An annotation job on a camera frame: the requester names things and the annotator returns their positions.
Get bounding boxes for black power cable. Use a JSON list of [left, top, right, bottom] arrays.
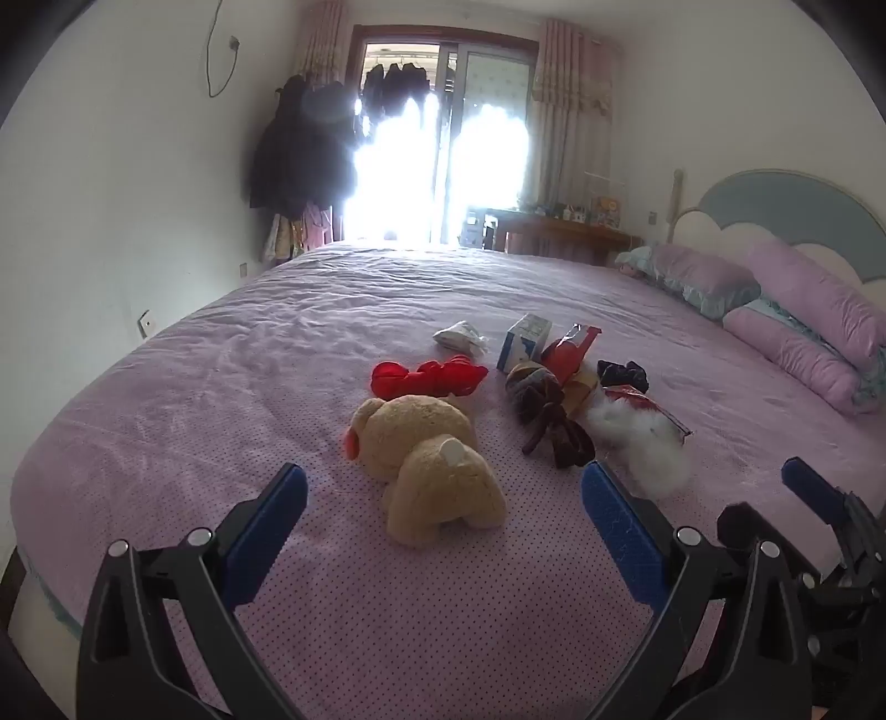
[[205, 0, 243, 98]]

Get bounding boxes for white fluffy plush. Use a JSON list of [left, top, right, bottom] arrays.
[[587, 398, 693, 498]]

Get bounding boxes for black scrunchie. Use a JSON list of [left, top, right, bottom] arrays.
[[597, 359, 650, 394]]

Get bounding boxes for purple pillow with teal ruffle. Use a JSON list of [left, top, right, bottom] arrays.
[[615, 242, 763, 321]]

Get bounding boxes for dark clothes on balcony line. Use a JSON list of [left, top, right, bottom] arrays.
[[360, 61, 437, 119]]

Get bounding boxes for pink dotted bed sheet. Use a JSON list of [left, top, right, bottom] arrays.
[[10, 239, 886, 720]]

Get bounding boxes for colourful hanging clothes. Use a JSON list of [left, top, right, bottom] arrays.
[[261, 204, 333, 264]]

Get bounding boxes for pink pillow with teal trim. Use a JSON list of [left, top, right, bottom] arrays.
[[722, 297, 882, 416]]

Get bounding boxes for row of small desk items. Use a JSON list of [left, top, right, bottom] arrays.
[[519, 197, 593, 223]]

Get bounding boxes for multicoloured knit sock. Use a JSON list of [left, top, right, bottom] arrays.
[[505, 361, 563, 425]]

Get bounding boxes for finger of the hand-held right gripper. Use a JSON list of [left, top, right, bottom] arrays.
[[781, 455, 886, 591], [716, 502, 821, 579]]

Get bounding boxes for blue and cream headboard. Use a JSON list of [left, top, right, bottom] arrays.
[[668, 168, 886, 285]]

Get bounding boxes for pink patterned curtain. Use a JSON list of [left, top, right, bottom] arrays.
[[529, 17, 617, 209], [294, 0, 351, 91]]

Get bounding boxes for orange-brown knit sock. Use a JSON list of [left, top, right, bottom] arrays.
[[562, 367, 602, 416]]

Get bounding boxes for clear red-edged wrapper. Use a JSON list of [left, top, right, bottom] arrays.
[[604, 385, 693, 440]]

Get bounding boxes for sliding glass balcony door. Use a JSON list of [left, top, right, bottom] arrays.
[[346, 24, 541, 246]]

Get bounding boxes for dark hanging coats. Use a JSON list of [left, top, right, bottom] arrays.
[[245, 75, 357, 212]]

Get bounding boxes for blue and white milk carton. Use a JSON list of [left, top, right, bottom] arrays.
[[497, 313, 553, 373]]

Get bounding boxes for wooden desk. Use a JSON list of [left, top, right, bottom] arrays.
[[485, 208, 645, 268]]

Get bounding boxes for large pink bolster pillow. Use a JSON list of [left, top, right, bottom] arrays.
[[746, 239, 886, 375]]

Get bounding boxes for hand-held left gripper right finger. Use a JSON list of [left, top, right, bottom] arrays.
[[580, 460, 812, 720]]

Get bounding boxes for dark brown bow scrunchie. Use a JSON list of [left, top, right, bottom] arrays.
[[521, 400, 596, 470]]

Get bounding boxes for beige teddy bear plush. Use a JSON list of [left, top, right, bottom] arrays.
[[344, 394, 508, 548]]

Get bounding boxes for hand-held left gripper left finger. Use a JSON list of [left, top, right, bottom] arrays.
[[76, 462, 309, 720]]

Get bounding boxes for red snack packet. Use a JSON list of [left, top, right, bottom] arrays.
[[541, 323, 603, 382]]

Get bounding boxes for white packet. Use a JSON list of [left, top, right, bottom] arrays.
[[433, 320, 488, 357]]

